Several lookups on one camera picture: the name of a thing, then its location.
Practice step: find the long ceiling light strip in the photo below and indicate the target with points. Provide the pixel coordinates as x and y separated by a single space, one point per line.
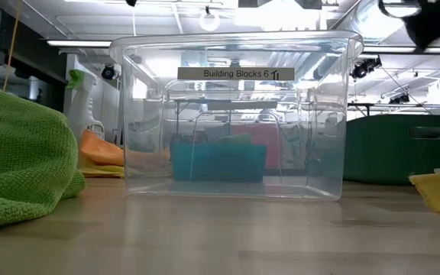
78 43
415 49

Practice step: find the small black ceiling camera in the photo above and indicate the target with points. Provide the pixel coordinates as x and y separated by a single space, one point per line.
399 99

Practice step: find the black ceiling camera cluster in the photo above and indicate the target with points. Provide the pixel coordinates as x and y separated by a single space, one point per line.
365 66

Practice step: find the clear plastic bin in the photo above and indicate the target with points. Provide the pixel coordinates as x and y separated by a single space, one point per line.
235 49

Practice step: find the green microfiber towel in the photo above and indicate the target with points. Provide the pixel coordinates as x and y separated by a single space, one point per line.
17 153
235 139

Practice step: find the grey building blocks label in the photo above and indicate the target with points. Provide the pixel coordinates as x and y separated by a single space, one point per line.
235 73

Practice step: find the green plastic basket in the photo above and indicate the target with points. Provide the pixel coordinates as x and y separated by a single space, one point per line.
388 149

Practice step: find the white spray bottle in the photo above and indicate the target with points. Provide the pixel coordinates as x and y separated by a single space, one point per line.
82 110

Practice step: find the red background panel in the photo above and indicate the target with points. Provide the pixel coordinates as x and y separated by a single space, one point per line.
258 147

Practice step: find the black round background camera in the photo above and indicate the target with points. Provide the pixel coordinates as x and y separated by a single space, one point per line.
108 72

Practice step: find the round ceiling lamp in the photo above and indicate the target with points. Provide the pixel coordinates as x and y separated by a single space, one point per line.
209 21

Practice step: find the black background table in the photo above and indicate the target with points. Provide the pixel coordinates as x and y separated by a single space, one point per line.
395 105

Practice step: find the orange microfiber towel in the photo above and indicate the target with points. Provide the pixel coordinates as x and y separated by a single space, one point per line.
99 149

